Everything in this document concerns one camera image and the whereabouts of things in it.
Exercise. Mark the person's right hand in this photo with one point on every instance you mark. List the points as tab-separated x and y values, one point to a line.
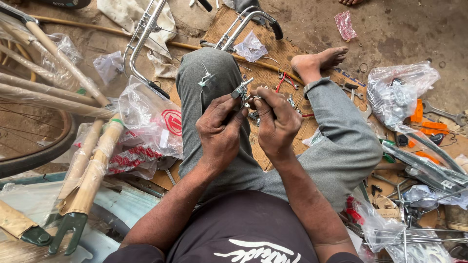
279	124

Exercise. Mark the person's left hand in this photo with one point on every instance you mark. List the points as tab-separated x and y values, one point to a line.
217	135

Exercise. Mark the small metal nut fitting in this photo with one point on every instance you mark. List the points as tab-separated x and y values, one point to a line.
252	102

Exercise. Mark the metal brake clamp with bolt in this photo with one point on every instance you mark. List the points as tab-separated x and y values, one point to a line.
207	79
239	91

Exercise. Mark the heap of small metal fittings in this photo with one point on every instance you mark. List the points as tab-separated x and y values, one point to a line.
292	104

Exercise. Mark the person's grey trousers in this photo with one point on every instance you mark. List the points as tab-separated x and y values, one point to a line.
340	146

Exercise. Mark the clear bag with red logo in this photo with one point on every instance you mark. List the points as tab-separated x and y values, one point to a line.
153	117

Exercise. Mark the brown cardboard sheet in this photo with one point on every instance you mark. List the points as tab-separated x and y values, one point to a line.
272	54

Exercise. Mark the person's bare foot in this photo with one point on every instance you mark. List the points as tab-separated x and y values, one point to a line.
314	62

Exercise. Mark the small steel spanner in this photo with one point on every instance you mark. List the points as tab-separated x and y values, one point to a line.
351	92

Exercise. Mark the small clear plastic bag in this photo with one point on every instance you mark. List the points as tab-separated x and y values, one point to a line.
251	46

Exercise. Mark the red printed plastic wrappers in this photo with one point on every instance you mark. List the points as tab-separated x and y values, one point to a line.
128	157

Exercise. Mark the person's black shirt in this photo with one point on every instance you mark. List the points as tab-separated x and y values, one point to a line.
241	230

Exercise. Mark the red white patterned packet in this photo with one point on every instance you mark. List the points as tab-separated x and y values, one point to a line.
345	25

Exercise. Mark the pale corrugated plastic sheet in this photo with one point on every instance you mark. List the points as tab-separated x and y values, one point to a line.
120	204

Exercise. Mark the clear bag of chrome parts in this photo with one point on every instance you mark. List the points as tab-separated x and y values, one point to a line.
396	91

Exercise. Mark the crumpled clear plastic bag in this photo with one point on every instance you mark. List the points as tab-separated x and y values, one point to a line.
108	66

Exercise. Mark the black bicycle tyre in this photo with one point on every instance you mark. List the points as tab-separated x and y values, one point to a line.
109	219

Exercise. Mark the orange reflectors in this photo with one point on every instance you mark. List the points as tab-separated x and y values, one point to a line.
427	126

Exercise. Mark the white cloth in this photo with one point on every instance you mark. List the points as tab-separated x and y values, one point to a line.
128	14

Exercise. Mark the long yellow cane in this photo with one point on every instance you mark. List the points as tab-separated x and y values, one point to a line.
109	30

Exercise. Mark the clear bag of metal rods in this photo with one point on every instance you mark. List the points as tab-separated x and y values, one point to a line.
398	230

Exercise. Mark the large steel spanner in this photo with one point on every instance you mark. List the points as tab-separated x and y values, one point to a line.
444	114

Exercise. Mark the bicycle wheel with tyre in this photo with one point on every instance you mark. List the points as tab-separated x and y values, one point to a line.
40	153

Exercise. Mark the paper-wrapped green bicycle frame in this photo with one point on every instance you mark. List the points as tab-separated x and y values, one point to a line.
69	106

